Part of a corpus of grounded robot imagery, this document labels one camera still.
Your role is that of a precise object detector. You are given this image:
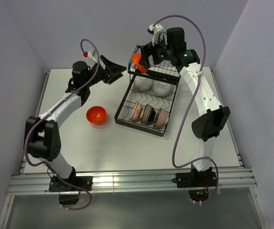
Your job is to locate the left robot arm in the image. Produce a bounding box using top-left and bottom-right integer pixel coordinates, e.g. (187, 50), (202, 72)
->
(24, 55), (127, 190)

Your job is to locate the orange white patterned bowl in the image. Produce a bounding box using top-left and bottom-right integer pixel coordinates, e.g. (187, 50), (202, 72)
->
(130, 102), (143, 122)

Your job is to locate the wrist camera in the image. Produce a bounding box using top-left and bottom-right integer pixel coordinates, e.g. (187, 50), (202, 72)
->
(148, 23), (164, 46)
(83, 49), (98, 65)

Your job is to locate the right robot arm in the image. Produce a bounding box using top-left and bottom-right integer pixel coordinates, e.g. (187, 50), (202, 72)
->
(138, 24), (230, 186)

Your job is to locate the purple cable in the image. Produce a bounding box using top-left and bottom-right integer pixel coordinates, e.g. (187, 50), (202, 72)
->
(154, 14), (220, 204)
(23, 39), (101, 211)

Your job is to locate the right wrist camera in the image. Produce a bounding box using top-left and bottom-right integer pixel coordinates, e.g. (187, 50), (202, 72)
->
(148, 23), (164, 46)

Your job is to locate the aluminium mounting rail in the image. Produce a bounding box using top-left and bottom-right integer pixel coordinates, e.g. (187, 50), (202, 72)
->
(7, 167), (257, 196)

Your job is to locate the black white patterned bowl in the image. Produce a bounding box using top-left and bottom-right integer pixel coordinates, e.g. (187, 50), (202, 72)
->
(153, 108), (168, 129)

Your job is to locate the black wire dish rack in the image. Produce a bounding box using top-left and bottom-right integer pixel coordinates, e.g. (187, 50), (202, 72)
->
(114, 57), (181, 137)

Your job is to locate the brown beige bowl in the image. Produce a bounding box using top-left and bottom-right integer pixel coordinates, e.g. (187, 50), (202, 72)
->
(141, 104), (156, 125)

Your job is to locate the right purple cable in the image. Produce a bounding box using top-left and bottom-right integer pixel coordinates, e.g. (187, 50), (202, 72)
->
(154, 14), (220, 204)

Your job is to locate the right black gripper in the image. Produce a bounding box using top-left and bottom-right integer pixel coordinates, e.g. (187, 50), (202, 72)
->
(138, 33), (173, 70)

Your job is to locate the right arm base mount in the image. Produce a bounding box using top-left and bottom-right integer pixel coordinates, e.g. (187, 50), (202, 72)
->
(172, 170), (217, 188)

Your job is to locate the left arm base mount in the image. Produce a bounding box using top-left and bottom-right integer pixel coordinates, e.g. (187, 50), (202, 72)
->
(49, 175), (93, 206)

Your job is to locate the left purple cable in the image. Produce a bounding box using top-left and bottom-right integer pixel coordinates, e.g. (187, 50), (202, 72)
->
(23, 39), (101, 211)

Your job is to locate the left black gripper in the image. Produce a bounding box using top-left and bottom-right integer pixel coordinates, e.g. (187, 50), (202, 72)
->
(84, 55), (127, 88)

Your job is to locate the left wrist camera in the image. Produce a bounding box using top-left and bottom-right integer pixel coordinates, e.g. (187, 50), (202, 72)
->
(83, 49), (98, 65)

